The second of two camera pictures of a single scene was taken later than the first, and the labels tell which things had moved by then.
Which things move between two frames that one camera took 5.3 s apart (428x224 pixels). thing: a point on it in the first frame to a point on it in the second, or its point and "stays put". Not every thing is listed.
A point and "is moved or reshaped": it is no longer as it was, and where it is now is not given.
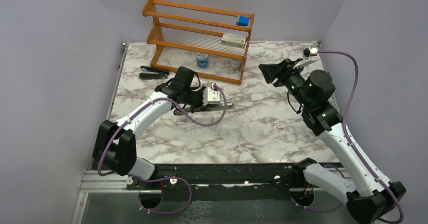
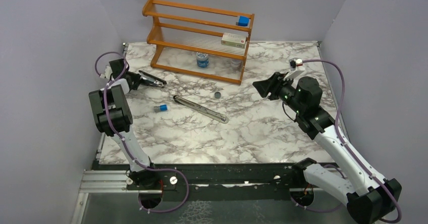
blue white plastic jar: (202, 59) stays put
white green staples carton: (236, 40) stays put
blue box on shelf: (243, 21) stays put
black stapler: (148, 72) is moved or reshaped
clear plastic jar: (236, 65) stays put
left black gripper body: (196, 99) to (135, 78)
